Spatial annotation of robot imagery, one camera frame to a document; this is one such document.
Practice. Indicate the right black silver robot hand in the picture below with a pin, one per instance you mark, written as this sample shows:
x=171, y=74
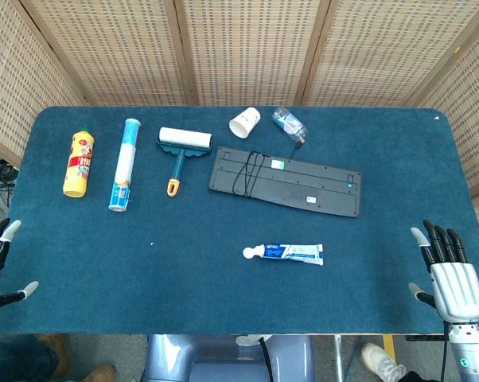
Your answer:
x=456, y=288

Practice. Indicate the blue white toothpaste tube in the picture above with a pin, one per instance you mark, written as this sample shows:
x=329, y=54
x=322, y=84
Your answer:
x=293, y=253

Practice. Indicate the blue jeans leg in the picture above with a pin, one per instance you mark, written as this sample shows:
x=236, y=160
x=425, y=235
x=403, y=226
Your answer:
x=16, y=358

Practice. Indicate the white shoe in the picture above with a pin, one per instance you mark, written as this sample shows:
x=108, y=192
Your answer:
x=380, y=363

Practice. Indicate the yellow red-labelled bottle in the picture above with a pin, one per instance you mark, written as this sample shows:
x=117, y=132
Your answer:
x=79, y=163

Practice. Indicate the brown shoe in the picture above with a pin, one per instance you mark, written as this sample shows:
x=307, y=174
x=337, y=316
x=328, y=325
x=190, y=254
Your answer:
x=100, y=375

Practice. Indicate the white blue tube container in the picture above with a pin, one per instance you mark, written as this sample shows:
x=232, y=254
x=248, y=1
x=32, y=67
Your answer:
x=125, y=167

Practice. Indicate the black keyboard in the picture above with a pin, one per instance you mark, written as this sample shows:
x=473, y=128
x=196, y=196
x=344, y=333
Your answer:
x=295, y=183

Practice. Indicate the clear blue-labelled plastic bottle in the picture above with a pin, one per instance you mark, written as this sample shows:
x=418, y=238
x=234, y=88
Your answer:
x=289, y=122

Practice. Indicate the teal lint roller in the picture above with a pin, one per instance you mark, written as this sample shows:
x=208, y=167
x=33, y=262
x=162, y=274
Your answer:
x=185, y=140

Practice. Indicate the blue-grey robot torso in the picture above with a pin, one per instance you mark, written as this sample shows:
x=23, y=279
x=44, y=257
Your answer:
x=223, y=360

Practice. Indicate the white paper cup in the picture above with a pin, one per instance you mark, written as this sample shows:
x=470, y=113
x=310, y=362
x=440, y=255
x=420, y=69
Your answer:
x=243, y=123

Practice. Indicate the bamboo folding screen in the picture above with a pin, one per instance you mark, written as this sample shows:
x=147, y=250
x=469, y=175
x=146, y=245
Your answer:
x=247, y=51

